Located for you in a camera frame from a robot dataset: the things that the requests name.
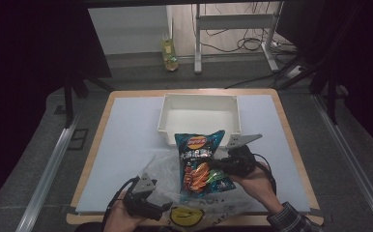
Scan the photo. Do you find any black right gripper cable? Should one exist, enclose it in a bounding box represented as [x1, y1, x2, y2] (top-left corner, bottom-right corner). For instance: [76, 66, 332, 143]
[252, 153, 278, 196]

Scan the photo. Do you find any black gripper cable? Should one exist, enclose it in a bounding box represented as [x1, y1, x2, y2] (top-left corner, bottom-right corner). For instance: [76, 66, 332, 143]
[101, 178, 134, 232]
[252, 153, 278, 196]

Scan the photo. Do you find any wooden-framed white work board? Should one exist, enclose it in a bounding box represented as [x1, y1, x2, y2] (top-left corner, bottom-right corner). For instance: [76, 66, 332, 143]
[75, 94, 312, 215]

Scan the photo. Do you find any tangle of black floor cables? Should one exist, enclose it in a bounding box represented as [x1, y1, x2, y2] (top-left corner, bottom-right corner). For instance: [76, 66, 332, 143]
[203, 2, 274, 54]

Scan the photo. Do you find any blue chips packet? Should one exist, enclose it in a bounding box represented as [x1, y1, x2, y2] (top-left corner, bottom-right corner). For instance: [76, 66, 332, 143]
[174, 130, 237, 198]

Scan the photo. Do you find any bottle of yellow liquid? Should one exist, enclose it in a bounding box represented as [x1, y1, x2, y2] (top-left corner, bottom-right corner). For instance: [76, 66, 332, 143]
[160, 31, 180, 73]

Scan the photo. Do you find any person's left hand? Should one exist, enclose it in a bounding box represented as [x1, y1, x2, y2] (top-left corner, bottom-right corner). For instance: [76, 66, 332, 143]
[102, 190, 148, 232]

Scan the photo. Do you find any white metal desk frame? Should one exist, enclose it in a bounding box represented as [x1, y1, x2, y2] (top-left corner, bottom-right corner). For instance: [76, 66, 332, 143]
[193, 1, 284, 75]

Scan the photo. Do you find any translucent smiley plastic bag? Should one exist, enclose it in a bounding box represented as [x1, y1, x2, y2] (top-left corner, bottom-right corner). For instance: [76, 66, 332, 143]
[140, 149, 257, 232]

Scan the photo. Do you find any aluminium rail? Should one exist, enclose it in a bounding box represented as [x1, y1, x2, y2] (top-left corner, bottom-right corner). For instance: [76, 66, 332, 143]
[14, 110, 83, 232]
[312, 94, 373, 232]

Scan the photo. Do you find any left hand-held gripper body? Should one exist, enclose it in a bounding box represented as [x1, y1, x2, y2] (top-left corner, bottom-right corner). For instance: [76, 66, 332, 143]
[123, 172, 163, 222]

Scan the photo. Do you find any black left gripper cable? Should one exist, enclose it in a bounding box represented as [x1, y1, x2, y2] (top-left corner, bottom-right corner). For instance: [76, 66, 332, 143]
[101, 178, 134, 232]

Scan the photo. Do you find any person's right hand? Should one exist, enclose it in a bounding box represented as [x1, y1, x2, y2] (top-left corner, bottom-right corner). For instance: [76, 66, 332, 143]
[229, 164, 284, 215]

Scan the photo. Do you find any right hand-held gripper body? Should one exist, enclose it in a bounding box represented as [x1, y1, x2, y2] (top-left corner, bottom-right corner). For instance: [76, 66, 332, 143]
[224, 132, 263, 178]

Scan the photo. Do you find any black metal stand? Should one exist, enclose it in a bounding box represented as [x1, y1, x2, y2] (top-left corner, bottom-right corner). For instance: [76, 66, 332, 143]
[275, 52, 342, 126]
[62, 74, 115, 130]

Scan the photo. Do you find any dark curtain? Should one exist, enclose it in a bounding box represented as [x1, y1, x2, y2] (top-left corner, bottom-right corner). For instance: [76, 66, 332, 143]
[0, 0, 113, 216]
[275, 0, 373, 159]

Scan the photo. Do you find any white power strip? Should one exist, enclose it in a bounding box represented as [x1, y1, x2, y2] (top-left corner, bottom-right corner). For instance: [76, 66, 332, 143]
[271, 40, 298, 55]

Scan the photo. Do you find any white plastic bin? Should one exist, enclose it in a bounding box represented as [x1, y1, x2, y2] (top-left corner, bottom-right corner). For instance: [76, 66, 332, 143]
[157, 93, 243, 148]

